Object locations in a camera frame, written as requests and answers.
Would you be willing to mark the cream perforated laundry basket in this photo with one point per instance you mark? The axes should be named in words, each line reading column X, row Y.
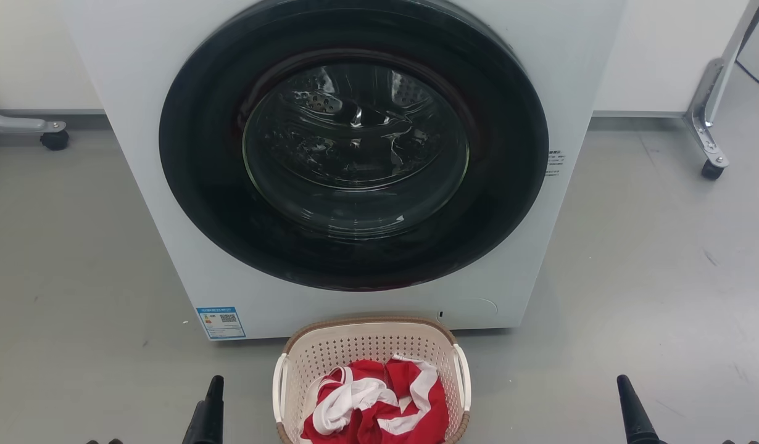
column 367, row 342

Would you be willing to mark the black round washer door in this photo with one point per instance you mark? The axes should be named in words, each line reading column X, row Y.
column 355, row 259

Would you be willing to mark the white front-load washing machine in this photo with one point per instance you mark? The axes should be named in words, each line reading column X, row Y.
column 139, row 185

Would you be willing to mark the red and white garment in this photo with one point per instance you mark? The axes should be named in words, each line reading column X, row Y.
column 379, row 419

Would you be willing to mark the blue energy label sticker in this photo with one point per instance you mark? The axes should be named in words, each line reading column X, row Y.
column 220, row 323

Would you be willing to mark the black caster wheel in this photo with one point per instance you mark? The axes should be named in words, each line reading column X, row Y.
column 712, row 170
column 55, row 140

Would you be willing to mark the grey metal stand leg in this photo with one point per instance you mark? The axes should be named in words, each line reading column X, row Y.
column 719, row 80
column 15, row 123

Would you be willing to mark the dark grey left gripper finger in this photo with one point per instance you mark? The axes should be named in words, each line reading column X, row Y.
column 113, row 442
column 208, row 416

